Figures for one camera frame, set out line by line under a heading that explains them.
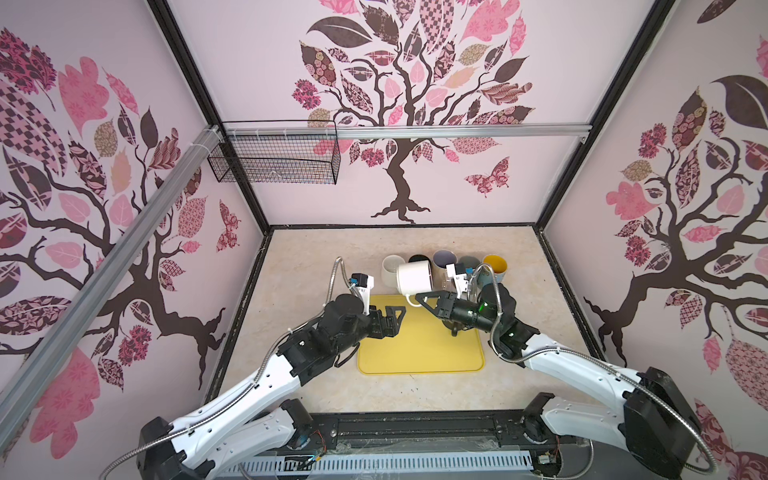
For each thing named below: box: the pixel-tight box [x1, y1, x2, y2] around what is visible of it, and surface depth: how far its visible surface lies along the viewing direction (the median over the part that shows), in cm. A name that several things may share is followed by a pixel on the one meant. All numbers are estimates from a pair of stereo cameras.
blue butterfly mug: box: [483, 254, 508, 283], surface depth 99 cm
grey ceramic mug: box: [459, 256, 481, 268], surface depth 99 cm
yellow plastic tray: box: [358, 295, 484, 374], surface depth 89 cm
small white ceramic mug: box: [396, 260, 432, 307], surface depth 72 cm
